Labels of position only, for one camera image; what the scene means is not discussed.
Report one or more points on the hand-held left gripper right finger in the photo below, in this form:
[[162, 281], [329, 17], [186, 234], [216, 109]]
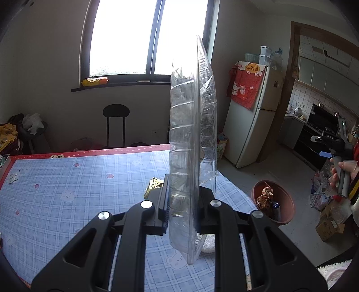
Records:
[[206, 213]]

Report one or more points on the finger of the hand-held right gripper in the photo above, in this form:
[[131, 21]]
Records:
[[317, 138], [325, 154]]

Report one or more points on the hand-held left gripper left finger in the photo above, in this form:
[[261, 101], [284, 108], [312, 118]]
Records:
[[161, 213]]

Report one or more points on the brown trash bin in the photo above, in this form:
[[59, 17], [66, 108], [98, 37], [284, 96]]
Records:
[[286, 202]]

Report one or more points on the clear plastic container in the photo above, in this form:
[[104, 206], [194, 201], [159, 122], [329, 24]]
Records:
[[185, 140]]

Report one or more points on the person's right hand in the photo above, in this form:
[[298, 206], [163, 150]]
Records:
[[352, 168]]

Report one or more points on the black oven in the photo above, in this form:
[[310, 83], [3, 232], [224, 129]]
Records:
[[308, 148]]

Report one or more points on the red hanging cloth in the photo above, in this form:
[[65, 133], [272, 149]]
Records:
[[356, 153]]

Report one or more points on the grey lower cabinet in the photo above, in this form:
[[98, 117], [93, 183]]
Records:
[[291, 132]]

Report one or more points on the black range hood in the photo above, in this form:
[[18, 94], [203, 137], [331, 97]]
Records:
[[325, 113]]

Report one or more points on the golden crumpled wrapper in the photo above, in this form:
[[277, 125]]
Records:
[[153, 186]]

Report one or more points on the white kettle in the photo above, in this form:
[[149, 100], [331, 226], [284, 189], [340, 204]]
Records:
[[297, 111]]

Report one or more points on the pile of plastic bags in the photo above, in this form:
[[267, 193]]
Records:
[[319, 191]]

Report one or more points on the brown crumpled wrapper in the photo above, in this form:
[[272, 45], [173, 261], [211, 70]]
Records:
[[265, 198]]

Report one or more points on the white refrigerator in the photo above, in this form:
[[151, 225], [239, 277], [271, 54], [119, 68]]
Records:
[[252, 132]]

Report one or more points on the pale upper kitchen cabinets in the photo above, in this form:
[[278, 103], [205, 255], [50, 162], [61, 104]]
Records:
[[322, 73]]

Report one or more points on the colourful shopping bag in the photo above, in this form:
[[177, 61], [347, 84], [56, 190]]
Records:
[[222, 147]]

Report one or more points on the crushed blue silver packaging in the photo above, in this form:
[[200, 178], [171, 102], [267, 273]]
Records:
[[276, 210]]

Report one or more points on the cardboard box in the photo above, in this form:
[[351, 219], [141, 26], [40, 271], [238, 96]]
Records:
[[329, 224]]

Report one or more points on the red printed cloth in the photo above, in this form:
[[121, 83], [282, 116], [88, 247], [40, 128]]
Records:
[[245, 87]]

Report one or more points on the clear plastic containers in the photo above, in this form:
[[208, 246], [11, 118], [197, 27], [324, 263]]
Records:
[[276, 59]]

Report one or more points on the blue plaid tablecloth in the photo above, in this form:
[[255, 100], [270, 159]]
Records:
[[70, 210]]

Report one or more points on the white stacked boxes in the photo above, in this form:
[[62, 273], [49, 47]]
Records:
[[264, 56]]

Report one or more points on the black chair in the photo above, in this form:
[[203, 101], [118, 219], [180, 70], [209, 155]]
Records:
[[115, 111]]

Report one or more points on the white fluffy clothing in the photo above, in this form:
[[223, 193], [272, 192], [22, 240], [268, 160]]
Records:
[[333, 273]]

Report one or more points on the dark round stool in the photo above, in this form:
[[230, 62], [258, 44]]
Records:
[[36, 140]]

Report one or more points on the yellow packet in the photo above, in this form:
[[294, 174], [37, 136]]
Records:
[[94, 81]]

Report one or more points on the small white card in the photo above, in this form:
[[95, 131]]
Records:
[[13, 178]]

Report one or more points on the white crumpled bag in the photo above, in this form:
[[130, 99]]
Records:
[[32, 122]]

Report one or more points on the pile of yellow bags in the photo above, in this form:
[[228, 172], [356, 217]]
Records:
[[8, 134]]

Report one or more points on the dark framed window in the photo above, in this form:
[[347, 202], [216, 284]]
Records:
[[120, 36]]

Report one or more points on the wooden door frame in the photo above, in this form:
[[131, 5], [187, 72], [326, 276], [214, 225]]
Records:
[[290, 84]]

